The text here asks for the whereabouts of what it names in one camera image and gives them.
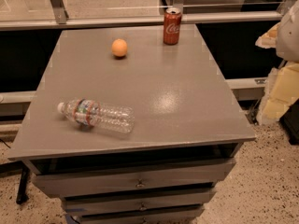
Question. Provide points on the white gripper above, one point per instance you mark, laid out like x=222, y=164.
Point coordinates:
x=289, y=36

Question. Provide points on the red coke can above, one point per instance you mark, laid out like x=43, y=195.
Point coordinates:
x=172, y=21

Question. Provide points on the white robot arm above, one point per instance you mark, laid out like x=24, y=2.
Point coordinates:
x=287, y=46

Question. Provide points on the grey drawer cabinet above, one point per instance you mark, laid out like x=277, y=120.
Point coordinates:
x=184, y=109

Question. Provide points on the orange fruit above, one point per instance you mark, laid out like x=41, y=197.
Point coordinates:
x=119, y=48

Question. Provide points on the clear plastic water bottle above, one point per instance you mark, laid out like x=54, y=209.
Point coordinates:
x=91, y=113

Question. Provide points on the bottom grey drawer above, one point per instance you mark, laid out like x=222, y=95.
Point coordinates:
x=144, y=217

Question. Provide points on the grey drawer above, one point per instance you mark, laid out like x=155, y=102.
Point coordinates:
x=138, y=202
x=144, y=217
x=137, y=178

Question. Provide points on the middle grey drawer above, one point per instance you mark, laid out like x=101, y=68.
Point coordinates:
x=138, y=202

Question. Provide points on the top grey drawer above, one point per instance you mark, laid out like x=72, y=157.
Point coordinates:
x=137, y=178

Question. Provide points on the metal railing frame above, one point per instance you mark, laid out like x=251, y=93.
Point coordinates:
x=67, y=14

